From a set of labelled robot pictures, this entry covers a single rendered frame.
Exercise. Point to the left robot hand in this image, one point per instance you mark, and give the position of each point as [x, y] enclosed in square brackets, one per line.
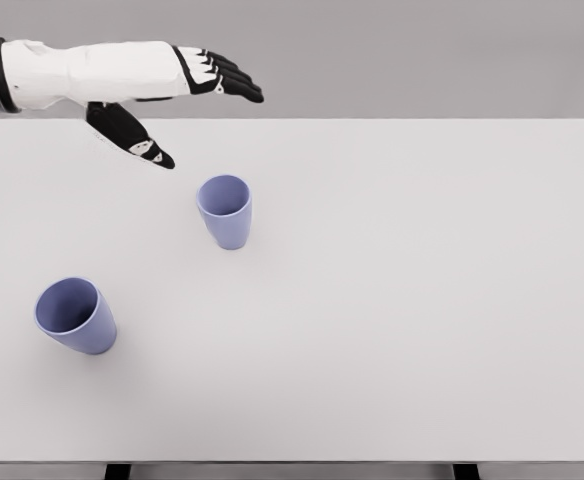
[132, 70]

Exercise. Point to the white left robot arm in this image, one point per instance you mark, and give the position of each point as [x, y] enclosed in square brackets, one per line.
[27, 75]

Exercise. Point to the lavender plastic cup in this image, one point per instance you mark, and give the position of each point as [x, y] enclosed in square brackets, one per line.
[74, 315]
[225, 212]

